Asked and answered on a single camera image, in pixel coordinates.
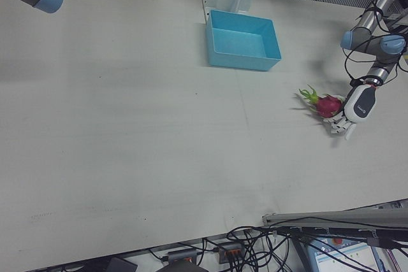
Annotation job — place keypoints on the black rectangular box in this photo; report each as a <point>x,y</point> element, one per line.
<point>122,265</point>

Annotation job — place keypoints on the black rounded device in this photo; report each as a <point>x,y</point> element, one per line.
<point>180,268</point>

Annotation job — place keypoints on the magenta dragon fruit toy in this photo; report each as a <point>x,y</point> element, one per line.
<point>328,106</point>

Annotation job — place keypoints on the aluminium frame bar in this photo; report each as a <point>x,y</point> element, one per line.
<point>334,216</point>

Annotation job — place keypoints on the grey usb hub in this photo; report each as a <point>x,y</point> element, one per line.
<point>183,255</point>

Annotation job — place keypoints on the blue white teach pendant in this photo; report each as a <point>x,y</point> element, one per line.
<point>344,256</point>

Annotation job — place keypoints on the light blue plastic bin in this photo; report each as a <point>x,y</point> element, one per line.
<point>237,41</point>

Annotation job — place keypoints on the grey hub with orange ports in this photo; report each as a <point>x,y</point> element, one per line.
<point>231,250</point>

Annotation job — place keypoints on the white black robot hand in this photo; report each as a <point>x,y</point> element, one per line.
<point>361,103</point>

